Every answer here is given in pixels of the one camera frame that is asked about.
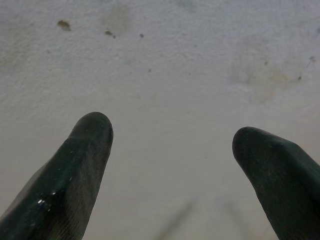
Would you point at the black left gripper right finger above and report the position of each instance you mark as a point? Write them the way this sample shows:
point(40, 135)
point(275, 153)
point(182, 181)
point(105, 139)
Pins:
point(287, 187)

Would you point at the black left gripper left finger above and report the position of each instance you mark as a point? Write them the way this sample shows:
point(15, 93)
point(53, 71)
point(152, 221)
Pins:
point(62, 187)

